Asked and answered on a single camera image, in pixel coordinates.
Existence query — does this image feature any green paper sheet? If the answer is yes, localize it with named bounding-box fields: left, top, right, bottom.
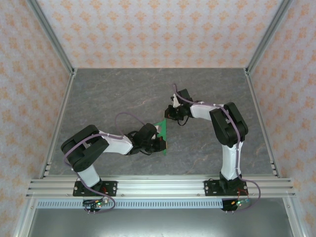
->
left=153, top=118, right=169, bottom=157

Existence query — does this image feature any grey metal shelf sheet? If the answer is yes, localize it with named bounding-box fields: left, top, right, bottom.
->
left=14, top=208, right=304, bottom=237

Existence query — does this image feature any small circuit board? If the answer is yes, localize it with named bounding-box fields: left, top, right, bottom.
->
left=231, top=198, right=250, bottom=207
left=82, top=198, right=109, bottom=208

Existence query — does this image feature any wide aluminium mounting rail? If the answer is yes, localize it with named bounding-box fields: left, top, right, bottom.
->
left=26, top=175, right=296, bottom=198

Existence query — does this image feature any grey slotted cable duct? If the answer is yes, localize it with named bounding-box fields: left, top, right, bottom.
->
left=36, top=200, right=224, bottom=209

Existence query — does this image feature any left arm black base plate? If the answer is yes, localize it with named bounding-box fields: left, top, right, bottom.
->
left=73, top=181, right=118, bottom=198

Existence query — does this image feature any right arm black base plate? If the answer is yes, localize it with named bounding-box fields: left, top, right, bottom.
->
left=203, top=180, right=249, bottom=198

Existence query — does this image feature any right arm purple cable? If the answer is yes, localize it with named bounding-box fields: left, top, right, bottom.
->
left=172, top=83, right=262, bottom=213

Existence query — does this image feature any aluminium table side rail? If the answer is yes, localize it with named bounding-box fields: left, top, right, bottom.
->
left=244, top=69, right=282, bottom=179
left=38, top=70, right=78, bottom=180

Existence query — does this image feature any aluminium frame post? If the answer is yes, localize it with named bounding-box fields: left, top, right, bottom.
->
left=26, top=0, right=76, bottom=76
left=243, top=0, right=294, bottom=75

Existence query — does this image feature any aluminium frame leg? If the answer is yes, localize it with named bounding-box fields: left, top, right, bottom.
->
left=13, top=197, right=38, bottom=237
left=283, top=197, right=307, bottom=237

